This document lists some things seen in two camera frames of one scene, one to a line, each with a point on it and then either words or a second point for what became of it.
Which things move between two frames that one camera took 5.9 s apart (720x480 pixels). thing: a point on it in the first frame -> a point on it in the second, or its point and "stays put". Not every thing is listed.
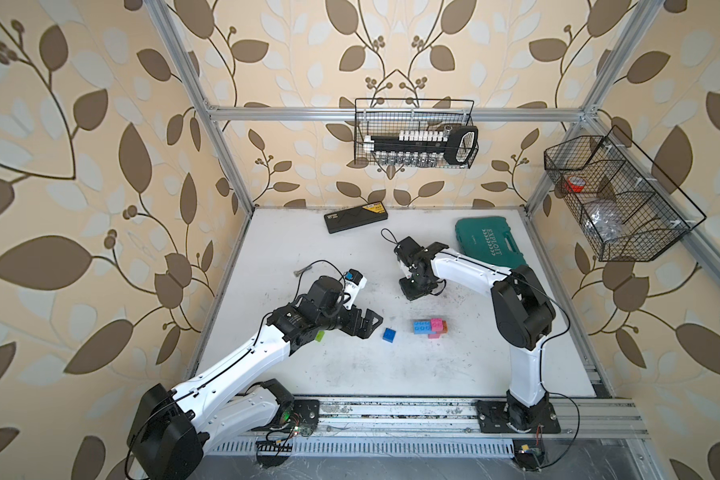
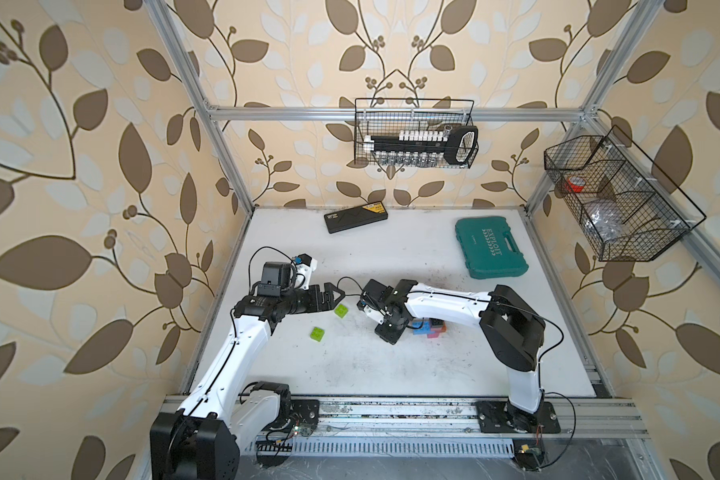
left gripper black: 365,328 -> 325,304
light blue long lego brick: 422,328 stays put
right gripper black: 403,283 -> 387,336
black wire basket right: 627,208 stays put
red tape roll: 575,184 stays put
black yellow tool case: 352,217 stays put
